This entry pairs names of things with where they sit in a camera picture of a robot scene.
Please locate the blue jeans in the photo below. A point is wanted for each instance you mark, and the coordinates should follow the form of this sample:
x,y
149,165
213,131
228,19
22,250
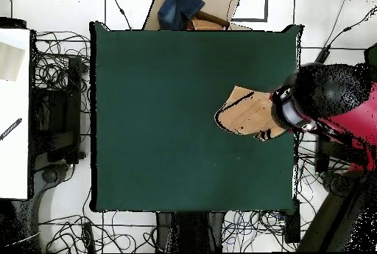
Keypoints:
x,y
176,6

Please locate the beige paper sheet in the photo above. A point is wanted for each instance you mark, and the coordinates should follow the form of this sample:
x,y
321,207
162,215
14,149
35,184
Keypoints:
x,y
10,62

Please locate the black striped pen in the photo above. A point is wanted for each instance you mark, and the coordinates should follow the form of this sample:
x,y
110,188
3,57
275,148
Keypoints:
x,y
11,128

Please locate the black metal frame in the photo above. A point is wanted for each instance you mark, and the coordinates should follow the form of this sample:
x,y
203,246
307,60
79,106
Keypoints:
x,y
321,159

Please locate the dark green table cloth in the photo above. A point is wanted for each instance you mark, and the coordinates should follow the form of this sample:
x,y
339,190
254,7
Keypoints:
x,y
162,118

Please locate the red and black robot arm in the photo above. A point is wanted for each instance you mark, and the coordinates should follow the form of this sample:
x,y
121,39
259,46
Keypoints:
x,y
332,92

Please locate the black equipment rack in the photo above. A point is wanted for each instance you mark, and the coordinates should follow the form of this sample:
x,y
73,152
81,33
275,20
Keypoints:
x,y
59,118

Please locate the black rectangular box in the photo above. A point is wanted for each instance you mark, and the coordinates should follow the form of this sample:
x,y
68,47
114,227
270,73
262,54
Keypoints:
x,y
292,224

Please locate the black power strip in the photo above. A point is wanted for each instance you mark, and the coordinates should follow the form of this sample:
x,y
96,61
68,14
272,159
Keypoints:
x,y
87,233

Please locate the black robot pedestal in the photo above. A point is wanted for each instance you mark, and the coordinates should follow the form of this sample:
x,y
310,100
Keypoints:
x,y
191,233

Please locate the tan terry towel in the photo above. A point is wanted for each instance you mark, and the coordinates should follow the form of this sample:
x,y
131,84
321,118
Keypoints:
x,y
247,112

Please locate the dark brown garment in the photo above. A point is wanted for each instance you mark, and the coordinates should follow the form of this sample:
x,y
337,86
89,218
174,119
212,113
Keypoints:
x,y
212,17

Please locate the white desk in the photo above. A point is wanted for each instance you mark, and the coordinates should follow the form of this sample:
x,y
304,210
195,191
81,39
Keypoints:
x,y
14,162

